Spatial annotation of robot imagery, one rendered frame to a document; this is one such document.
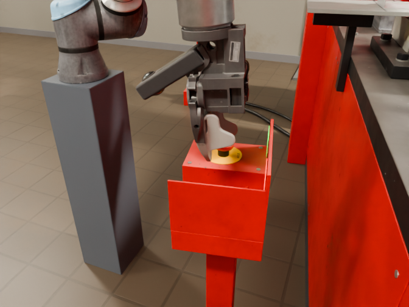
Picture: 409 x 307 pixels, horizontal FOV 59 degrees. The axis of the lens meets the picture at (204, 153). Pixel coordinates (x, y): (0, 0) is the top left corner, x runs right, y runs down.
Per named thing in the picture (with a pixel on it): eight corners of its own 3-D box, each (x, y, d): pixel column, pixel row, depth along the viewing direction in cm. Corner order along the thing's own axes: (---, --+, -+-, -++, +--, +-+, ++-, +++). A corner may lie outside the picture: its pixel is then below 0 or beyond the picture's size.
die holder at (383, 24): (359, 9, 162) (364, -14, 157) (373, 10, 160) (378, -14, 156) (378, 33, 120) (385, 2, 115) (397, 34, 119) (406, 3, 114)
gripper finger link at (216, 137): (235, 171, 56) (232, 116, 51) (198, 170, 57) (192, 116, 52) (237, 161, 58) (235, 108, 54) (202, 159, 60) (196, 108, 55)
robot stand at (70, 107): (83, 262, 148) (40, 81, 108) (109, 234, 162) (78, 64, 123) (121, 275, 142) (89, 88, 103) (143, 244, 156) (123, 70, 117)
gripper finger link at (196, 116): (203, 147, 53) (198, 91, 49) (193, 147, 53) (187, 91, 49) (209, 133, 57) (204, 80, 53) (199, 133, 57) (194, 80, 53)
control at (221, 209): (194, 185, 82) (193, 112, 72) (265, 193, 79) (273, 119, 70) (171, 249, 65) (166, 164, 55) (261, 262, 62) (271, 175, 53)
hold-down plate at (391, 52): (369, 45, 105) (372, 35, 103) (389, 47, 104) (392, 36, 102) (390, 78, 80) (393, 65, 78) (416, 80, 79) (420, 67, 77)
